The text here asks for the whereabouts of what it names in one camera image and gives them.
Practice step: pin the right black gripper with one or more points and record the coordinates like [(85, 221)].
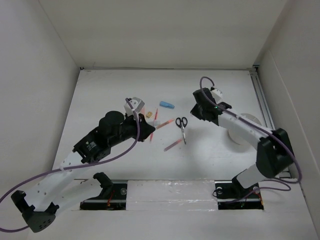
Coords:
[(194, 111)]

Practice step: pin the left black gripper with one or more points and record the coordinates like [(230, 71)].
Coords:
[(144, 128)]

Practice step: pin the red pink pen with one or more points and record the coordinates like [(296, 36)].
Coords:
[(154, 120)]

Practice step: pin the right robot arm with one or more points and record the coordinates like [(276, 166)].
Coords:
[(273, 148)]

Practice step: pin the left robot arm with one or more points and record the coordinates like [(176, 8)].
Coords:
[(40, 205)]

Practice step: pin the small yellow sharpener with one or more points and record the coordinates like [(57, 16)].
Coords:
[(149, 114)]

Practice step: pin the orange pink highlighter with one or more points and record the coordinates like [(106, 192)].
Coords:
[(143, 111)]

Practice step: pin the orange pen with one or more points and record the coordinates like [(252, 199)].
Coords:
[(165, 123)]

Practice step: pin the blue capped marker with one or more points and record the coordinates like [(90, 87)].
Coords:
[(166, 105)]

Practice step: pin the purple pink pen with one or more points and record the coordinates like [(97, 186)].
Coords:
[(173, 144)]

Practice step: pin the white round divided container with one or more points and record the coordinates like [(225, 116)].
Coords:
[(240, 137)]

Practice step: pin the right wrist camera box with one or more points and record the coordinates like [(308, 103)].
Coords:
[(216, 94)]

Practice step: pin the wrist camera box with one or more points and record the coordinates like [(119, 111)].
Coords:
[(216, 94), (136, 104)]

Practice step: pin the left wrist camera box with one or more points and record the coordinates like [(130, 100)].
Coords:
[(136, 104)]

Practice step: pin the black handled scissors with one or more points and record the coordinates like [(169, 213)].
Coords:
[(182, 122)]

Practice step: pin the metal rail right side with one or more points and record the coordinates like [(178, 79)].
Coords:
[(266, 114)]

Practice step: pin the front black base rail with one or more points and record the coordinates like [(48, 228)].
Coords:
[(116, 199)]

